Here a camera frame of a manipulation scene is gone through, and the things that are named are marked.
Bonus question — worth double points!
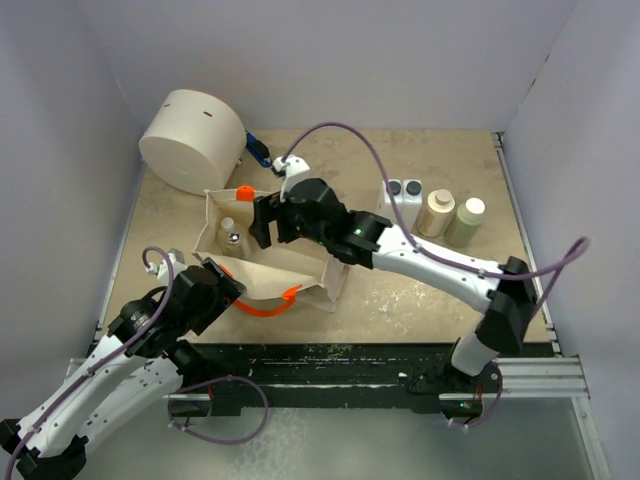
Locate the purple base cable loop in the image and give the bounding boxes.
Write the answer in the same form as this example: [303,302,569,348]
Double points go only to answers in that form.
[167,372,270,444]

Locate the green bottle white cap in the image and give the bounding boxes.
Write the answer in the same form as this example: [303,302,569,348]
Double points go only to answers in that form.
[444,197,486,248]

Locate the beige bottle beige cap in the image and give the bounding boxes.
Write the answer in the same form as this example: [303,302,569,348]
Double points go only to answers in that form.
[417,189,455,238]

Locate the canvas bag orange handles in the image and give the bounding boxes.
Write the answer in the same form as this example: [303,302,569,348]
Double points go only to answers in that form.
[193,186,349,312]

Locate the clear bottle white cap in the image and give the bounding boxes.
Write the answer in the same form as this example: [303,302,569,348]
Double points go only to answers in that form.
[217,217,236,246]

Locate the small silver cap bottle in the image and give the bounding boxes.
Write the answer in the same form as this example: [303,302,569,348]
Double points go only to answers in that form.
[227,232,247,256]

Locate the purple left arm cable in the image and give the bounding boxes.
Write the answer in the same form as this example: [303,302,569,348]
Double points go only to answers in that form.
[7,246,176,480]

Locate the blue black tool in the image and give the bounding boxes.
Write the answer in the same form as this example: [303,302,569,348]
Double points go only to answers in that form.
[245,131,272,168]

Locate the large white cylindrical container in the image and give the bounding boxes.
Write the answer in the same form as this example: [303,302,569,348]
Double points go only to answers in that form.
[139,89,246,195]

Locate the white square bottle dark cap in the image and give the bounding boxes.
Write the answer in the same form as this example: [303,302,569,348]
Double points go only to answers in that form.
[376,179,403,221]

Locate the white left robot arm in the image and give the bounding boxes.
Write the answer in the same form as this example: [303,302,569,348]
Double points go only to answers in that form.
[1,250,245,479]

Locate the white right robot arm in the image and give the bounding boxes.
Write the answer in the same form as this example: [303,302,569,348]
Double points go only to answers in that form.
[249,178,537,391]

